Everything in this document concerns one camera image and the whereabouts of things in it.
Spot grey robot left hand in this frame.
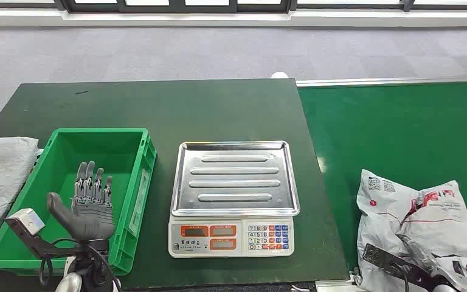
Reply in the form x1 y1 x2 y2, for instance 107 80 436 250
47 161 116 243

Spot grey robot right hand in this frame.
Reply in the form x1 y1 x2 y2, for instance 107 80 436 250
396 234 446 279

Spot grey parcel QR codes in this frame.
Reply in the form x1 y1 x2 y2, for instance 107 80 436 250
356 169 467 292

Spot green conveyor belt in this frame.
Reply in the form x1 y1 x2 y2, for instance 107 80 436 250
297 82 467 273

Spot white label on crate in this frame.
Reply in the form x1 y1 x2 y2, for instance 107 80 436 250
128 169 150 237

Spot green plastic crate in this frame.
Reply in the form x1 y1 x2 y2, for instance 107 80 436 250
0 128 157 277

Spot grey woven sack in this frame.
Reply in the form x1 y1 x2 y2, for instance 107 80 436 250
0 137 40 267

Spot white electronic scale steel tray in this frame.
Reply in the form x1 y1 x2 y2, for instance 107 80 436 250
168 141 301 259

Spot white window sill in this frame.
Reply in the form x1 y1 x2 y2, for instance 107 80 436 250
0 9 467 28

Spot black left camera bracket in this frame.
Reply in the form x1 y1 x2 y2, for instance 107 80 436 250
4 217 109 261

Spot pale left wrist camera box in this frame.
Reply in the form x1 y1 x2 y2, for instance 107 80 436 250
5 208 46 237

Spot silver conveyor side rail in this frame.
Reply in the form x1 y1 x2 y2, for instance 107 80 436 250
316 276 365 292
296 76 467 88

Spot dark window frame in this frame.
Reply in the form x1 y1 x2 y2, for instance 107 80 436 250
54 0 467 13

